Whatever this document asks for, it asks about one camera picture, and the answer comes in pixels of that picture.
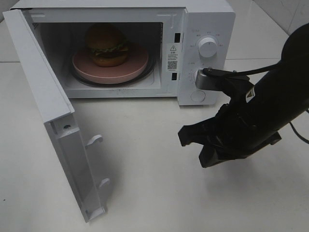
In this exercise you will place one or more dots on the white round knob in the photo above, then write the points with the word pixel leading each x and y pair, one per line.
pixel 207 46
pixel 194 75

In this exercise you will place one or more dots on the toy burger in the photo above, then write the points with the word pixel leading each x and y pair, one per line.
pixel 107 45

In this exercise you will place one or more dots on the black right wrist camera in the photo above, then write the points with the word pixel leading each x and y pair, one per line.
pixel 220 80

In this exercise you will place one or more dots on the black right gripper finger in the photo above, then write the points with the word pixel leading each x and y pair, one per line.
pixel 201 133
pixel 210 156

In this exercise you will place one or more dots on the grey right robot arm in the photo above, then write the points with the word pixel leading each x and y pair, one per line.
pixel 262 101

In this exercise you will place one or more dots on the white microwave door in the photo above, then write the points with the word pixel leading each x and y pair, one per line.
pixel 79 159

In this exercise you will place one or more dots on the white round door button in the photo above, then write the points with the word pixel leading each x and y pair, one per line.
pixel 198 96

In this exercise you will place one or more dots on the white warning label sticker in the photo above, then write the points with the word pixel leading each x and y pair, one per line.
pixel 172 56

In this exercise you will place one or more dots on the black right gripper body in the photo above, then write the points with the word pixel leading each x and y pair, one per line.
pixel 238 132

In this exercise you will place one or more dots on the white microwave oven body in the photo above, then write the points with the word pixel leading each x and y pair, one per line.
pixel 150 23

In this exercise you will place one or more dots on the pink round plate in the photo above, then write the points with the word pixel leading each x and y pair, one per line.
pixel 121 67

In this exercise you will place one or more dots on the glass microwave turntable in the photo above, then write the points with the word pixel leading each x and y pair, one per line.
pixel 149 69

